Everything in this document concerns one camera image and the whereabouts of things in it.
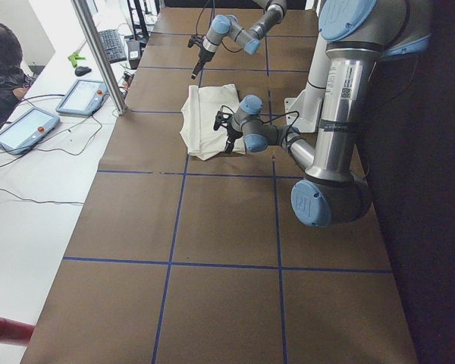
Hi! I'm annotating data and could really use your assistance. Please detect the seated person in black jacket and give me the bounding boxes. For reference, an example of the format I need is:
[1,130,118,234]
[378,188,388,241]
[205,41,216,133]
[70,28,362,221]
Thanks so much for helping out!
[0,23,33,125]

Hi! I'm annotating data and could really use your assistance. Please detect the aluminium frame post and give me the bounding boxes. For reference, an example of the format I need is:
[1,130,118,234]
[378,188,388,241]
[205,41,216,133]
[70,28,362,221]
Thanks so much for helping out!
[71,0,127,115]

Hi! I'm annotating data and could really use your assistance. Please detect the green plastic tool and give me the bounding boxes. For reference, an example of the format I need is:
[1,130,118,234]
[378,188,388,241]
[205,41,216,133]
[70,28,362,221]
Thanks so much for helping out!
[67,52,85,68]

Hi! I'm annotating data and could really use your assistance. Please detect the black pendant cable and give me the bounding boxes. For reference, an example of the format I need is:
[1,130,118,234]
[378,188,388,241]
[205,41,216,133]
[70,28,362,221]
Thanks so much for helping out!
[0,90,118,208]

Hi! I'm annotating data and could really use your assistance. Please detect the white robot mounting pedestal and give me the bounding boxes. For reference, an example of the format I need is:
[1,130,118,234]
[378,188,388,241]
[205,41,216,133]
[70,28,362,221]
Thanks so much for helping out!
[284,33,330,133]

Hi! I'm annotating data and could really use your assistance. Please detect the far teach pendant tablet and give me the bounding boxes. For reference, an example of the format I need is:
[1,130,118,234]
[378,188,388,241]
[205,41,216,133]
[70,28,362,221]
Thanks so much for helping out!
[55,80,108,117]

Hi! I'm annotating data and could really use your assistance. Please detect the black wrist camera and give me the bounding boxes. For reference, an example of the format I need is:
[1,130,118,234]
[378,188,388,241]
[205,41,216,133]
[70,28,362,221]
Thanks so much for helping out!
[187,35,204,48]
[213,105,234,131]

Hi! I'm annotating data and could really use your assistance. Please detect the white long-sleeve printed shirt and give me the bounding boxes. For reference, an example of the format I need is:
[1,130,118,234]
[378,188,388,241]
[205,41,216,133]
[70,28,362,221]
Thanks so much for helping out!
[180,83,239,161]

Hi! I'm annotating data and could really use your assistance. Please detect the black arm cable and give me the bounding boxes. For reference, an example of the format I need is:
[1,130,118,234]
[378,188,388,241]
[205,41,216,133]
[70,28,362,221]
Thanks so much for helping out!
[263,110,301,141]

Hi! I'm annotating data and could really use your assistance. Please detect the black keyboard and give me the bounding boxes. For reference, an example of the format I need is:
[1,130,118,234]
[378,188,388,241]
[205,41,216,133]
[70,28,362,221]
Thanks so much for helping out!
[98,30,127,64]

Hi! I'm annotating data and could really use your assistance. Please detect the near teach pendant tablet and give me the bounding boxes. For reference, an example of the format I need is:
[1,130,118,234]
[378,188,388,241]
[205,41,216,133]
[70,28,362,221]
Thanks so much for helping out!
[0,107,60,155]

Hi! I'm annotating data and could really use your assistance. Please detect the black computer mouse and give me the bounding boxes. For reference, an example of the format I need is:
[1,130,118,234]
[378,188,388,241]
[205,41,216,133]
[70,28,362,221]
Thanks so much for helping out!
[74,66,92,77]

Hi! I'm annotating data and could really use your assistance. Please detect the small black box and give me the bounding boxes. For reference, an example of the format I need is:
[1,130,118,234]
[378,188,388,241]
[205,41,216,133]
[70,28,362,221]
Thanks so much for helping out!
[126,39,142,70]

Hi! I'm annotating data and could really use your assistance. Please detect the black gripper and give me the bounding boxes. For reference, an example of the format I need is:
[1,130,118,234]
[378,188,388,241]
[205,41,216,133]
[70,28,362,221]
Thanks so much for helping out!
[224,125,243,153]
[191,49,215,80]

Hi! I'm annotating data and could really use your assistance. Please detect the red cylinder tube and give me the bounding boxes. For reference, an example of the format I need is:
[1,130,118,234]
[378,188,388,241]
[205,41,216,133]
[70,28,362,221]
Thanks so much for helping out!
[0,317,35,347]

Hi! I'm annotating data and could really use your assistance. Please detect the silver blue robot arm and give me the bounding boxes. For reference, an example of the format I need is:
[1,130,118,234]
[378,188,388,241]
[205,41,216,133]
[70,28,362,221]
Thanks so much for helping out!
[188,1,287,80]
[214,1,433,228]

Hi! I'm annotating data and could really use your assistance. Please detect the teach pendant tablet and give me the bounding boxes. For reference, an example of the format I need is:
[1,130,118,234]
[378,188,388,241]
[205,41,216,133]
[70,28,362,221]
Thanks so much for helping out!
[55,80,108,117]
[0,107,60,155]

